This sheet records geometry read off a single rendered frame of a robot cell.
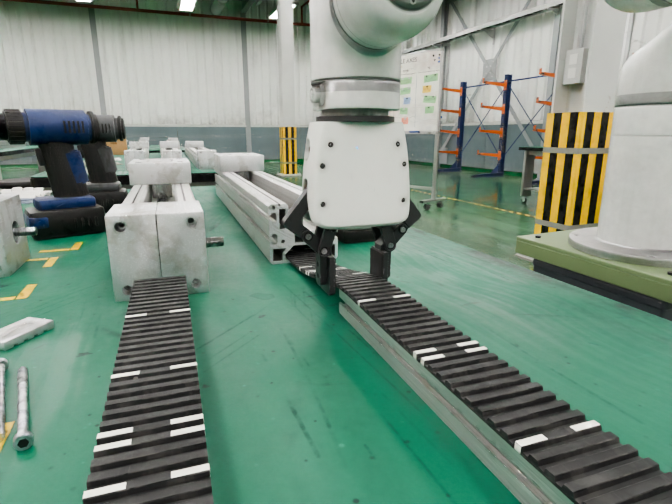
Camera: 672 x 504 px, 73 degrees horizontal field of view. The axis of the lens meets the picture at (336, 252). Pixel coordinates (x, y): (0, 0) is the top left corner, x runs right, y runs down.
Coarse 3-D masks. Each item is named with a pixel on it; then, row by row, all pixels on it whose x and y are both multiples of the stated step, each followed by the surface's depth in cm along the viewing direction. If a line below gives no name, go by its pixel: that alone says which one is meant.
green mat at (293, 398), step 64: (128, 192) 143; (192, 192) 143; (64, 256) 68; (256, 256) 68; (448, 256) 68; (0, 320) 45; (64, 320) 45; (192, 320) 45; (256, 320) 45; (320, 320) 45; (448, 320) 45; (512, 320) 45; (576, 320) 45; (640, 320) 45; (64, 384) 34; (256, 384) 34; (320, 384) 34; (384, 384) 34; (576, 384) 34; (640, 384) 34; (64, 448) 27; (256, 448) 27; (320, 448) 27; (384, 448) 27; (448, 448) 27; (640, 448) 27
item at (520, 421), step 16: (560, 400) 25; (496, 416) 24; (512, 416) 24; (528, 416) 24; (544, 416) 24; (560, 416) 24; (576, 416) 24; (496, 432) 23; (512, 432) 23; (528, 432) 23; (544, 432) 23
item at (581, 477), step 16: (624, 448) 22; (560, 464) 21; (576, 464) 21; (592, 464) 21; (608, 464) 21; (624, 464) 21; (640, 464) 21; (656, 464) 21; (560, 480) 20; (576, 480) 20; (592, 480) 20; (608, 480) 20; (624, 480) 20; (576, 496) 19; (592, 496) 19
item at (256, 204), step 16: (224, 176) 111; (240, 176) 102; (256, 176) 111; (272, 176) 102; (224, 192) 117; (240, 192) 94; (256, 192) 75; (272, 192) 94; (288, 192) 81; (240, 208) 94; (256, 208) 73; (272, 208) 64; (288, 208) 76; (240, 224) 91; (256, 224) 78; (272, 224) 63; (304, 224) 69; (256, 240) 74; (272, 240) 66; (288, 240) 64; (336, 240) 67; (272, 256) 64; (336, 256) 67
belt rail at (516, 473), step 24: (360, 312) 41; (384, 336) 37; (408, 360) 33; (408, 384) 33; (432, 384) 30; (432, 408) 30; (456, 408) 28; (456, 432) 28; (480, 432) 27; (480, 456) 26; (504, 456) 25; (504, 480) 24; (528, 480) 23
